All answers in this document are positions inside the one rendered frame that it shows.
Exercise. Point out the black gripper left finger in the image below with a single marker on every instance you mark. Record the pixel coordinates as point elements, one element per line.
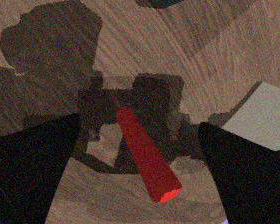
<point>32,163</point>

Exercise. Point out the red peg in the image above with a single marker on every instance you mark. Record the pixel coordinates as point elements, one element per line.
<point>161,182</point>

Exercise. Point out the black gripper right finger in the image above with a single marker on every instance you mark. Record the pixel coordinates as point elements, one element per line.
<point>247,175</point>

